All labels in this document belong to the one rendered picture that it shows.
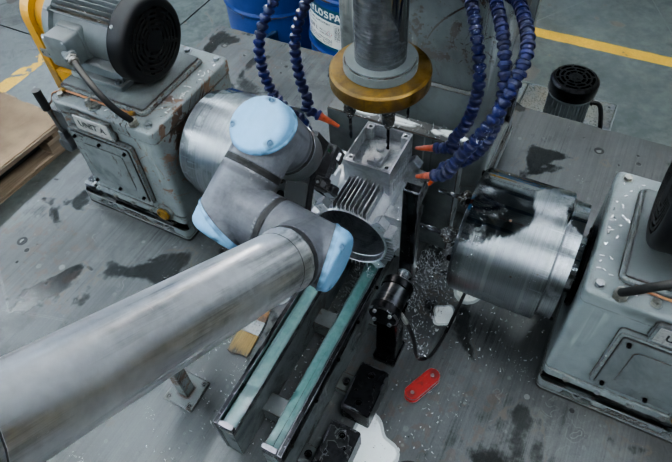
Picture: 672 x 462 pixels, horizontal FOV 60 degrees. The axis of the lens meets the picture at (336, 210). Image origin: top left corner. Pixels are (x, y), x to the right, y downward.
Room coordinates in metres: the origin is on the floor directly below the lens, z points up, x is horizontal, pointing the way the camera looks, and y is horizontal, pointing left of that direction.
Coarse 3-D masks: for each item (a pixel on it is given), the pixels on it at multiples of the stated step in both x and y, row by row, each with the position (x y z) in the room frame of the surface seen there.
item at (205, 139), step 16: (208, 96) 1.02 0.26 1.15; (224, 96) 1.00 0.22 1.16; (240, 96) 1.00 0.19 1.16; (256, 96) 1.02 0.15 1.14; (192, 112) 0.98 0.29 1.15; (208, 112) 0.96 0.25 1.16; (224, 112) 0.95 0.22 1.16; (192, 128) 0.94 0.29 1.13; (208, 128) 0.92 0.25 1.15; (224, 128) 0.91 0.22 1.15; (192, 144) 0.91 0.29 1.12; (208, 144) 0.89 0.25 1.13; (224, 144) 0.88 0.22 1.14; (192, 160) 0.89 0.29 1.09; (208, 160) 0.87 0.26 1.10; (192, 176) 0.88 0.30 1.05; (208, 176) 0.86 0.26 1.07
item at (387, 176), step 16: (368, 128) 0.89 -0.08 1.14; (384, 128) 0.89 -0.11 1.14; (352, 144) 0.85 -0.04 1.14; (384, 144) 0.87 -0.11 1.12; (400, 144) 0.87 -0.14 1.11; (352, 160) 0.80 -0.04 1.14; (368, 160) 0.82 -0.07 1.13; (384, 160) 0.82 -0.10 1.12; (400, 160) 0.80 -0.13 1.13; (352, 176) 0.80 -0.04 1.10; (368, 176) 0.78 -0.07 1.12; (384, 176) 0.76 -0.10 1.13; (400, 176) 0.81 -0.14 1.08; (384, 192) 0.76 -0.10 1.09
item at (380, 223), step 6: (414, 156) 0.85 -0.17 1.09; (414, 162) 0.84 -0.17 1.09; (420, 162) 0.84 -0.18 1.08; (414, 168) 0.84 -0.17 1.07; (324, 198) 0.75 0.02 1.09; (318, 204) 0.75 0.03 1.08; (324, 204) 0.74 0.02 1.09; (330, 204) 0.75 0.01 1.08; (324, 210) 0.74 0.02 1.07; (378, 216) 0.70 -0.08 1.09; (378, 222) 0.68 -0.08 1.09; (384, 222) 0.69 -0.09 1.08; (378, 228) 0.68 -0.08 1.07; (384, 228) 0.68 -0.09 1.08; (378, 264) 0.69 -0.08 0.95; (384, 264) 0.68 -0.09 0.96
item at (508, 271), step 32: (448, 192) 0.77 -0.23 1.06; (480, 192) 0.68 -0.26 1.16; (512, 192) 0.67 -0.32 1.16; (544, 192) 0.67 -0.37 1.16; (480, 224) 0.62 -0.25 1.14; (512, 224) 0.61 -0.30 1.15; (544, 224) 0.60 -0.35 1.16; (576, 224) 0.60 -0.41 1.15; (448, 256) 0.61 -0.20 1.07; (480, 256) 0.58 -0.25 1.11; (512, 256) 0.56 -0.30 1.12; (544, 256) 0.55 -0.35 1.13; (576, 256) 0.58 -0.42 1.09; (480, 288) 0.56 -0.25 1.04; (512, 288) 0.53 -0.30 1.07; (544, 288) 0.52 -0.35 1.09
